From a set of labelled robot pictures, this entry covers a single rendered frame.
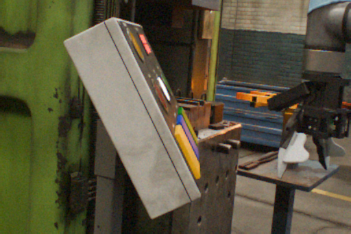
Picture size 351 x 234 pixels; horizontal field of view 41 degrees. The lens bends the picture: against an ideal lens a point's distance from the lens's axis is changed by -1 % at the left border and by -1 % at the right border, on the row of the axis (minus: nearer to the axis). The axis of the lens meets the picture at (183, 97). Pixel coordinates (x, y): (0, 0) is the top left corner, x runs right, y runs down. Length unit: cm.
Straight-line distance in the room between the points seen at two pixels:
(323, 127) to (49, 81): 61
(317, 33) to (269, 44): 890
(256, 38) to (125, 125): 930
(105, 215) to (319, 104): 44
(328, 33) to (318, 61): 5
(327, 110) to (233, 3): 938
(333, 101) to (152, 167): 38
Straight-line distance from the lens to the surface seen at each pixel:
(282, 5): 973
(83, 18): 110
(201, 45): 170
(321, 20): 89
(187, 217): 130
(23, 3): 125
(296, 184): 168
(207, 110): 144
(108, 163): 84
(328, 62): 89
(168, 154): 66
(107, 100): 66
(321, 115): 88
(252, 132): 529
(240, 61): 1009
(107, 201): 86
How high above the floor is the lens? 118
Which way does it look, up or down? 7 degrees down
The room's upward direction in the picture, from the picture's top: 5 degrees clockwise
